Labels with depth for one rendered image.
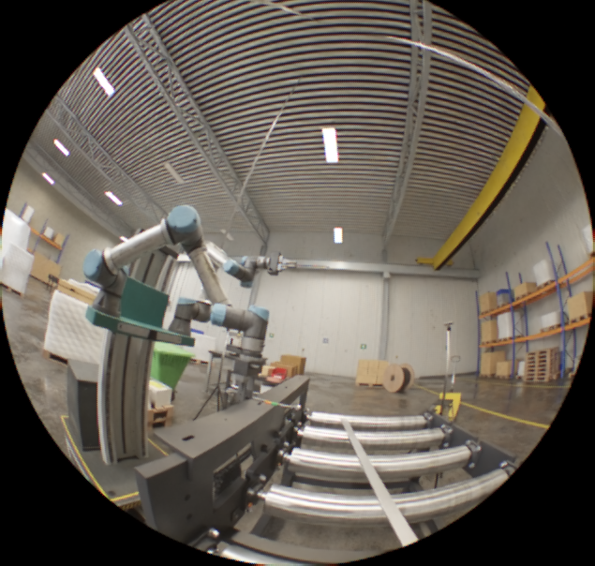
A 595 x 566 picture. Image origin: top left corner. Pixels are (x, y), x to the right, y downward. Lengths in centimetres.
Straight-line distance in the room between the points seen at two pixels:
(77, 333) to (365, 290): 1152
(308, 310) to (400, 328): 515
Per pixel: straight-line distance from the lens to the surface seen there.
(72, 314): 370
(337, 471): 92
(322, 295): 1126
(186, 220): 76
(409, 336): 1147
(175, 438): 40
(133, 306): 119
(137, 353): 136
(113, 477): 151
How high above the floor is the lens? 138
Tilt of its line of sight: 22 degrees up
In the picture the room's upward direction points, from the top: 9 degrees clockwise
